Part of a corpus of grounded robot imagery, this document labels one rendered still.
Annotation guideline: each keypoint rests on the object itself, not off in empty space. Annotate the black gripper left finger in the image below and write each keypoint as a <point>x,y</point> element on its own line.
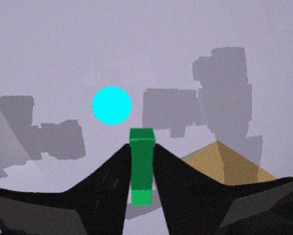
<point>95,206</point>

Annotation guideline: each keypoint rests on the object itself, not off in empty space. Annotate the cyan circle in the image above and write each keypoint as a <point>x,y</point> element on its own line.
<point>112,105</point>

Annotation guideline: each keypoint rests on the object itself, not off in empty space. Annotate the green rectangular post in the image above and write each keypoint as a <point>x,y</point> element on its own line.
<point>141,141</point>

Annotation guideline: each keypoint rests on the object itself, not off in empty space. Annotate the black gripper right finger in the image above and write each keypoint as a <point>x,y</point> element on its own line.
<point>195,204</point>

